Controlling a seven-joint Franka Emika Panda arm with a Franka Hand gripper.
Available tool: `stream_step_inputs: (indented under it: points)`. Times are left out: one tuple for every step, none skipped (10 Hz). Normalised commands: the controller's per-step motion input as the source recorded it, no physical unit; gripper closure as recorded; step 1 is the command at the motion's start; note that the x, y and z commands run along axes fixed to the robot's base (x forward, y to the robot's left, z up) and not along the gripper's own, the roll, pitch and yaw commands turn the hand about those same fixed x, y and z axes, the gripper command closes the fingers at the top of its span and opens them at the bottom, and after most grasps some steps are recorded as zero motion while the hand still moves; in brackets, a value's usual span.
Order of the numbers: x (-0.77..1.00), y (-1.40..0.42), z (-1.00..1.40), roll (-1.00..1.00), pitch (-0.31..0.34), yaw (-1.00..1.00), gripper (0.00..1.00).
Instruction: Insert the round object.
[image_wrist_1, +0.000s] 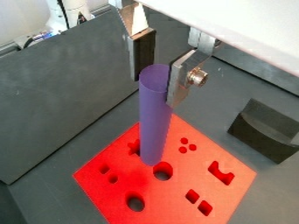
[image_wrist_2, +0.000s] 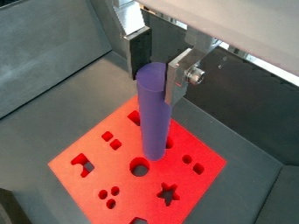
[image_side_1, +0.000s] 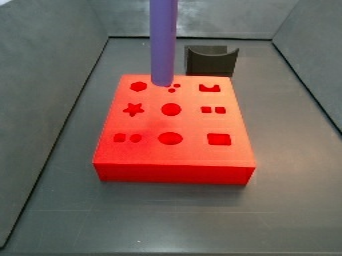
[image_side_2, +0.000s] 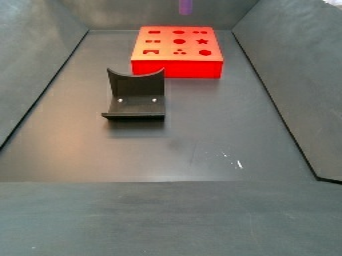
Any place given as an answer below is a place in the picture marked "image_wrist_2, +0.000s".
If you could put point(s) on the purple round cylinder peg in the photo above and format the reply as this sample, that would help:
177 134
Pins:
153 110

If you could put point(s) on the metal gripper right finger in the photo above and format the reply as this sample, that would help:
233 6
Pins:
183 69

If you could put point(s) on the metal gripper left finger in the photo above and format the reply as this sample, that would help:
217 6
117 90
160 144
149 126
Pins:
136 34

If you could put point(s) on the red shape-sorting board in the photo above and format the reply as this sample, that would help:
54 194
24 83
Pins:
117 186

